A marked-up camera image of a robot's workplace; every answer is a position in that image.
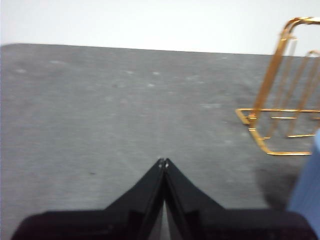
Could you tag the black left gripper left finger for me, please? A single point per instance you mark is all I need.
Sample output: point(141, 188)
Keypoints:
point(120, 220)

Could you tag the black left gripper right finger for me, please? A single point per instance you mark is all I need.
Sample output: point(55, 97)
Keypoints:
point(205, 222)

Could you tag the blue ribbed cup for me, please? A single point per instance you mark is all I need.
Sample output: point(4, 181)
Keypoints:
point(307, 180)

